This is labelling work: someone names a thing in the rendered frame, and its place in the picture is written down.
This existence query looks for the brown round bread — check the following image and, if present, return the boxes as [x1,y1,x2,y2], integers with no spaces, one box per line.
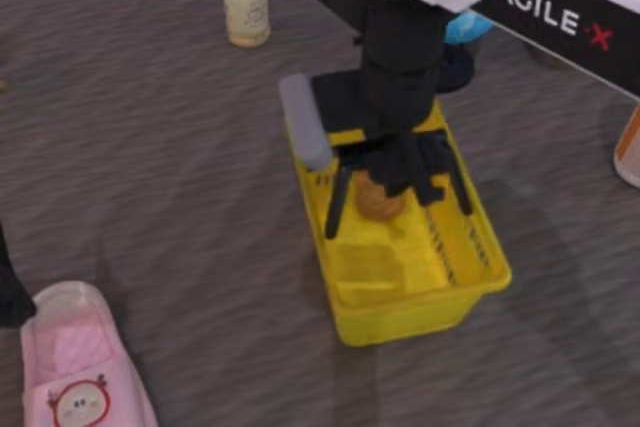
[353,170,407,223]

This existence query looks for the blue object with black base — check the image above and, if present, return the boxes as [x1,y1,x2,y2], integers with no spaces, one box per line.
[437,8,495,94]

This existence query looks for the white and orange container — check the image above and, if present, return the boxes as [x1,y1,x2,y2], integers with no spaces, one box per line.
[613,105,640,189]

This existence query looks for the pink slipper with cartoon face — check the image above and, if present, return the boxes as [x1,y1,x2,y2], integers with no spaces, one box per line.
[19,280,159,427]

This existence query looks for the yellow plastic basket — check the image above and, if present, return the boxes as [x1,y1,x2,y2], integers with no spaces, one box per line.
[278,71,513,347]

